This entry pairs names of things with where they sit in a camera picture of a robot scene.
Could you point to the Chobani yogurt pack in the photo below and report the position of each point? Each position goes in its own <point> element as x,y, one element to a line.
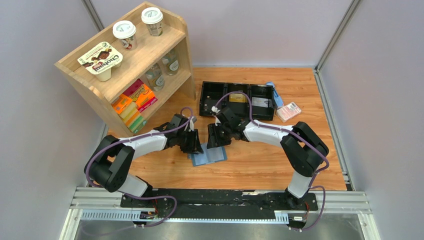
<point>100,60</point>

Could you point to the wooden shelf unit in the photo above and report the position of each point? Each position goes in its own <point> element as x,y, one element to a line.
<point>150,50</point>

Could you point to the glass bottle right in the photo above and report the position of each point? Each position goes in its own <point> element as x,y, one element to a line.
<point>170,62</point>

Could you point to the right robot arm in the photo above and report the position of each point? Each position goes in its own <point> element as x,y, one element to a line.
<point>303,148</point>

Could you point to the black bin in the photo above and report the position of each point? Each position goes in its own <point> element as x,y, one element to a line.
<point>262,91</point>
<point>210,93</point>
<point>239,109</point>

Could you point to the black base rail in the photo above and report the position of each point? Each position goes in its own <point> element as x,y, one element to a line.
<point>220,203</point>

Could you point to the colourful sponge stack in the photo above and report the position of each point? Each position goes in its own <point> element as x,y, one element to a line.
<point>127,110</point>

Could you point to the gold card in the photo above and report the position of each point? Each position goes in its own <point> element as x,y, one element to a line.
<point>237,98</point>

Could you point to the teal leather card holder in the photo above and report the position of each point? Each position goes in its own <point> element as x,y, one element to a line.
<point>209,156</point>

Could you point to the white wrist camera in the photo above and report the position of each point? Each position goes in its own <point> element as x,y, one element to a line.
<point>190,127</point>
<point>215,110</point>

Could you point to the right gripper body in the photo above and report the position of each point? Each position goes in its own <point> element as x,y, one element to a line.
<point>229,129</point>

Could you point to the black bin left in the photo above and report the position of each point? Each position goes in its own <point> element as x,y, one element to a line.
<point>210,93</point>

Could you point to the white lidded cup right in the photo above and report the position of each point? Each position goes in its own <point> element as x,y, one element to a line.
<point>152,17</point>

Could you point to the white lidded cup left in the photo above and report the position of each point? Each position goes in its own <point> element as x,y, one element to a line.
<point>125,32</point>

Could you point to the black bin middle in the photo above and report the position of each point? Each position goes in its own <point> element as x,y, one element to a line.
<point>239,109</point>

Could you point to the silver VIP card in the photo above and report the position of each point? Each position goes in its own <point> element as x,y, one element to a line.
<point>261,102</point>

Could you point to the white lidded cup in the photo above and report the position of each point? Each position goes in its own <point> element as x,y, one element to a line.
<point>152,17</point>
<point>125,32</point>

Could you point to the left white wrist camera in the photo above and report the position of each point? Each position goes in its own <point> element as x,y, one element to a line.
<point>190,127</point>

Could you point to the glass bottle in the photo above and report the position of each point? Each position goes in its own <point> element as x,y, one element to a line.
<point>170,62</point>
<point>155,77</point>

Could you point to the black bin right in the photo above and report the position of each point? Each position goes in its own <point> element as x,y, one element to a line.
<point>262,91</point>

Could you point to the red orange sponge pack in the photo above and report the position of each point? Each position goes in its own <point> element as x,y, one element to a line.
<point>141,95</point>

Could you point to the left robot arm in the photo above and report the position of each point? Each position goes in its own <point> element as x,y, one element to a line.
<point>110,164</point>

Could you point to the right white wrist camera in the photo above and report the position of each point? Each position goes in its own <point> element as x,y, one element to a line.
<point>215,110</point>

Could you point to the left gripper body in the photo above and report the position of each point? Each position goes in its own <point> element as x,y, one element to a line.
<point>179,136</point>

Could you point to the light blue box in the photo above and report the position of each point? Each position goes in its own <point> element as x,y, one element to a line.
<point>278,101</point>

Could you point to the glass bottle left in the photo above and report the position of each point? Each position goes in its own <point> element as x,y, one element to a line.
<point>155,77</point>

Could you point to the pink card box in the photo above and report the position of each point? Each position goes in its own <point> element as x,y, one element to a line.
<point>288,112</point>

